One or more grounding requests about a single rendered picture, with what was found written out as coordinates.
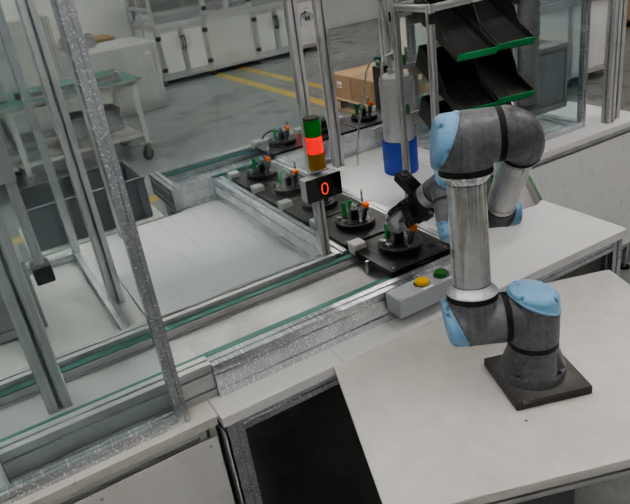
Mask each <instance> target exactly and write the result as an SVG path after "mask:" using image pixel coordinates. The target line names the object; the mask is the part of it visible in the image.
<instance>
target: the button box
mask: <svg viewBox="0 0 630 504"><path fill-rule="evenodd" d="M447 271H448V270H447ZM422 277H427V278H428V279H429V284H428V285H426V286H417V285H415V280H412V281H410V282H408V283H405V284H403V285H401V286H398V287H396V288H394V289H391V290H389V291H387V292H386V303H387V310H389V311H390V312H392V313H393V314H395V315H396V316H398V317H399V318H401V319H403V318H405V317H407V316H409V315H411V314H414V313H416V312H418V311H420V310H422V309H424V308H427V307H429V306H431V305H433V304H435V303H438V302H440V299H442V298H443V297H446V290H447V288H448V287H449V286H450V285H451V284H452V272H450V271H448V276H446V277H444V278H438V277H435V276H434V271H433V272H431V273H428V274H426V275H424V276H422Z"/></svg>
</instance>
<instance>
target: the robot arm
mask: <svg viewBox="0 0 630 504"><path fill-rule="evenodd" d="M545 142H546V140H545V133H544V130H543V128H542V126H541V124H540V122H539V121H538V120H537V119H536V117H535V116H534V115H533V114H531V113H530V112H529V111H527V110H525V109H524V108H521V107H518V106H515V105H498V106H492V107H484V108H476V109H468V110H460V111H458V110H454V111H453V112H447V113H441V114H439V115H437V116H436V117H435V118H434V120H433V122H432V125H431V131H430V140H429V154H430V157H429V159H430V165H431V168H432V169H433V170H436V173H435V174H434V175H432V176H431V177H430V178H429V179H427V180H426V181H425V182H424V183H422V184H421V183H420V182H419V181H418V180H417V179H416V178H415V177H414V176H413V175H412V174H411V173H410V172H409V171H408V170H403V171H400V172H397V173H395V177H394V181H395V182H396V183H397V184H398V185H399V186H400V187H401V188H402V189H403V190H404V191H405V192H406V193H407V194H408V195H409V196H408V197H407V198H405V199H403V200H401V201H400V202H398V204H397V205H395V206H394V207H392V208H391V209H390V210H389V211H388V212H387V214H386V218H385V219H386V221H387V220H390V222H391V223H392V224H393V226H394V227H395V228H396V229H399V228H400V223H399V220H400V219H401V218H402V217H403V214H404V218H405V220H406V221H405V222H404V223H405V225H406V227H407V229H409V228H410V227H412V226H413V225H414V224H416V223H418V224H420V223H422V222H424V221H425V222H426V221H428V220H429V219H431V218H432V217H434V214H435V219H436V227H437V231H438V236H439V238H440V240H442V241H444V242H450V255H451V270H452V284H451V285H450V286H449V287H448V288H447V290H446V297H443V298H442V299H440V307H441V312H442V316H443V321H444V324H445V328H446V332H447V335H448V338H449V341H450V343H451V344H452V345H453V346H456V347H464V346H469V347H472V346H476V345H486V344H495V343H505V342H508V343H507V345H506V348H505V350H504V352H503V355H502V357H501V360H500V372H501V375H502V377H503V378H504V379H505V380H506V381H507V382H508V383H510V384H511V385H513V386H515V387H518V388H521V389H525V390H531V391H543V390H548V389H552V388H555V387H557V386H558V385H560V384H561V383H562V382H563V381H564V380H565V378H566V362H565V360H564V357H563V354H562V351H561V349H560V346H559V341H560V317H561V312H562V308H561V298H560V295H559V293H558V291H557V290H556V289H555V288H553V287H552V286H551V285H549V284H546V283H544V282H541V281H537V280H532V279H520V280H515V281H513V282H511V283H510V284H509V285H508V287H507V289H506V290H507V291H505V292H498V287H497V286H496V285H495V284H493V283H492V282H491V270H490V247H489V228H497V227H509V226H513V225H518V224H520V223H521V221H522V216H523V211H522V205H521V201H520V200H519V199H520V197H521V194H522V192H523V189H524V187H525V184H526V182H527V179H528V177H529V174H530V172H531V169H532V167H533V166H535V165H536V164H537V163H538V162H539V161H540V159H541V157H542V155H543V152H544V149H545ZM495 162H498V164H497V168H496V171H495V174H494V178H493V181H492V185H491V188H490V191H489V195H488V198H487V179H488V178H489V177H490V176H491V175H492V174H493V173H494V167H493V164H494V163H495ZM401 211H402V212H403V214H402V212H401ZM408 223H410V225H411V226H409V225H408Z"/></svg>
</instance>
